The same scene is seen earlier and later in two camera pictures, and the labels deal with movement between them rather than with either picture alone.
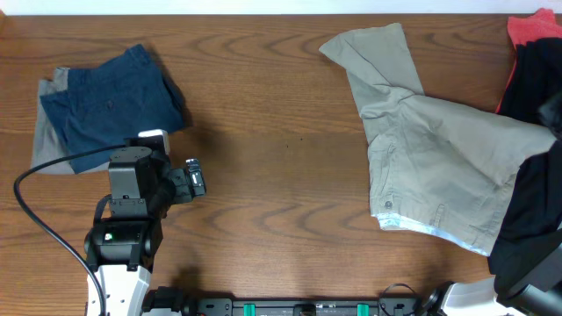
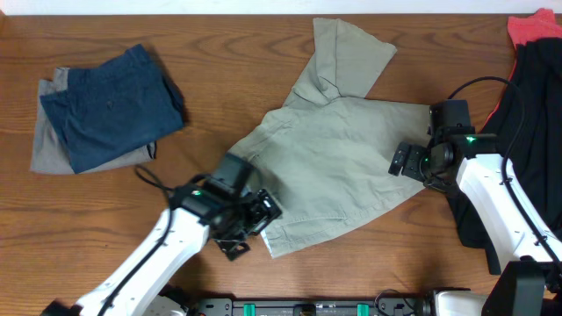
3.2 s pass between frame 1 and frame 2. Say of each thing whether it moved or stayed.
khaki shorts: moved
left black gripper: moved
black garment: stayed
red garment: stayed
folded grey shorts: stayed
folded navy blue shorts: stayed
